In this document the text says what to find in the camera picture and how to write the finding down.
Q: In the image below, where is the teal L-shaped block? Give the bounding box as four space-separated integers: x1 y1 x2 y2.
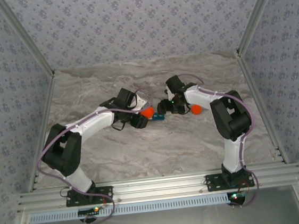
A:
149 111 166 122

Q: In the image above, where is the orange pill bottle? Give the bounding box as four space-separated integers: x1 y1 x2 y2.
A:
139 105 155 119

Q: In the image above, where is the orange bottle cap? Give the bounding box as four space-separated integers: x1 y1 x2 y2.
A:
190 104 203 116

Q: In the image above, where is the small circuit board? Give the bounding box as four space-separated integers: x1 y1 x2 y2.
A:
227 191 246 201
77 206 101 216

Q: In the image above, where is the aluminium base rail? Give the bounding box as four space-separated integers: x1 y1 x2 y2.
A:
15 162 299 215

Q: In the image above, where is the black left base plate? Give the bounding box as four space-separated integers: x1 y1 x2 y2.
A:
64 185 114 208

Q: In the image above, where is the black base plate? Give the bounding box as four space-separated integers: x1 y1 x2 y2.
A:
204 170 256 192
64 185 114 208

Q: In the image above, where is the slotted grey cable duct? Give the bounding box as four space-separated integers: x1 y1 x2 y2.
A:
29 192 234 224

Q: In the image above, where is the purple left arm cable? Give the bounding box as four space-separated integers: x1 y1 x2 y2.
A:
29 86 167 224

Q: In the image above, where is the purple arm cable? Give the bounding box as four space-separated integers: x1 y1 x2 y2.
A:
177 66 264 213
29 86 167 224

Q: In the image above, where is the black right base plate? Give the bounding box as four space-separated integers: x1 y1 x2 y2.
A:
204 170 256 192

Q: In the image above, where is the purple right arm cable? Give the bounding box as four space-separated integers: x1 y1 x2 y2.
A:
177 66 264 213

